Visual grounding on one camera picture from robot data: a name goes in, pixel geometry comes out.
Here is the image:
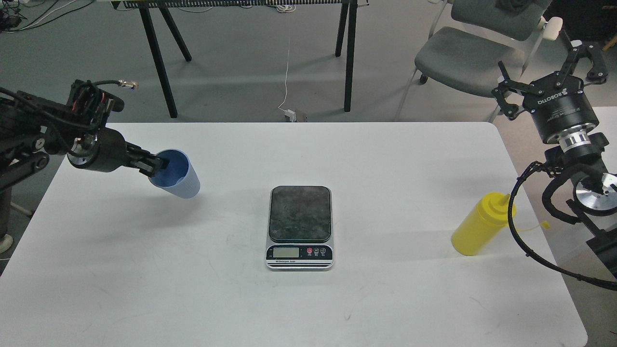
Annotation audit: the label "white cable with plug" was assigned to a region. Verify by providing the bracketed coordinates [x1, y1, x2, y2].
[278, 22, 300, 122]

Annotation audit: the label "blue ribbed plastic cup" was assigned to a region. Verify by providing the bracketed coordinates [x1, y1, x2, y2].
[148, 149, 201, 199]

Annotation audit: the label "grey office chair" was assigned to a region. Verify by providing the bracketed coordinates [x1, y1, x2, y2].
[395, 0, 563, 120]

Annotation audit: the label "yellow squeeze bottle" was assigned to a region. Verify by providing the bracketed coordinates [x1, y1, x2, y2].
[451, 192, 550, 256]

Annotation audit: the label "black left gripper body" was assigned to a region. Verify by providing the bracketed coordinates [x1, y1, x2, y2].
[67, 128, 130, 172]

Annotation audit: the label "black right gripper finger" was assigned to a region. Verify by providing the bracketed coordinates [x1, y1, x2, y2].
[492, 61, 531, 120]
[559, 40, 607, 86]

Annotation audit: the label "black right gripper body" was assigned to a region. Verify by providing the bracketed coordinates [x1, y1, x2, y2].
[523, 75, 599, 144]

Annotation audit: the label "cables on floor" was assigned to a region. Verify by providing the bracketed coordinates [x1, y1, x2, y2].
[0, 0, 78, 33]

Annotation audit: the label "digital kitchen scale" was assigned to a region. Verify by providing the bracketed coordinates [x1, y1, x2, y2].
[265, 186, 334, 271]

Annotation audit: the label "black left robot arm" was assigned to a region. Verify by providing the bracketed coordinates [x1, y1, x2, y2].
[0, 79, 169, 191]

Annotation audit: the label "black trestle table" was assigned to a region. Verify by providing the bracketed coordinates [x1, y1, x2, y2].
[111, 0, 369, 119]

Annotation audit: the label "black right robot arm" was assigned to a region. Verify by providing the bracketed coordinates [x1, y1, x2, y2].
[492, 41, 617, 291]

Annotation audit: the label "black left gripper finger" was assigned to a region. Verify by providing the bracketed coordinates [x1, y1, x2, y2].
[126, 161, 156, 177]
[125, 145, 169, 171]

